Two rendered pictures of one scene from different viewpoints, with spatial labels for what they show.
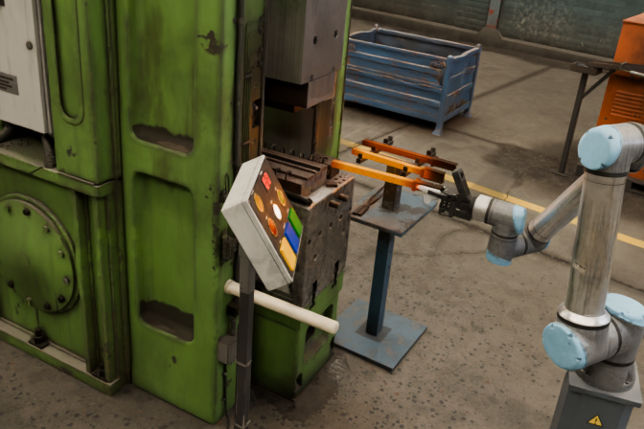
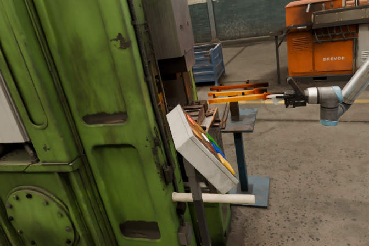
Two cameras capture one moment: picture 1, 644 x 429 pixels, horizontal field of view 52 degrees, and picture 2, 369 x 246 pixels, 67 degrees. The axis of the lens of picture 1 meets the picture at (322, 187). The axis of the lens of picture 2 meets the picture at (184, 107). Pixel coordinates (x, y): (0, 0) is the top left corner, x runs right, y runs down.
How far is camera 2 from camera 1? 0.87 m
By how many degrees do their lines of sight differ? 8
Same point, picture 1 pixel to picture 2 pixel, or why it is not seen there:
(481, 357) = (306, 182)
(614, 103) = (293, 45)
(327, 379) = (236, 226)
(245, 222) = (196, 151)
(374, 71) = not seen: hidden behind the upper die
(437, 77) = (208, 60)
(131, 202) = (95, 166)
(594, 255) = not seen: outside the picture
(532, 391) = (342, 190)
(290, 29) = (165, 23)
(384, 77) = not seen: hidden behind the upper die
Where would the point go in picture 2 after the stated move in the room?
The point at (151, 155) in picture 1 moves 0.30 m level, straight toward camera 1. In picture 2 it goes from (100, 132) to (113, 154)
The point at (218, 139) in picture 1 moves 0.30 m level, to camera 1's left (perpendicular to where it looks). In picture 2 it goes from (144, 105) to (80, 120)
